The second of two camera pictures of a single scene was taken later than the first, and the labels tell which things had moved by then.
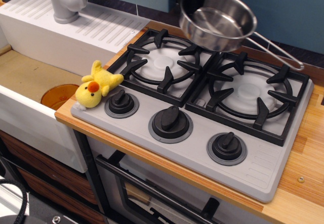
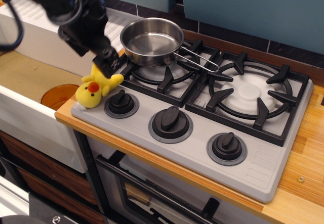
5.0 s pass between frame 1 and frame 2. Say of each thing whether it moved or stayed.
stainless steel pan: moved
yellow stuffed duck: stayed
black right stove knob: stayed
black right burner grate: stayed
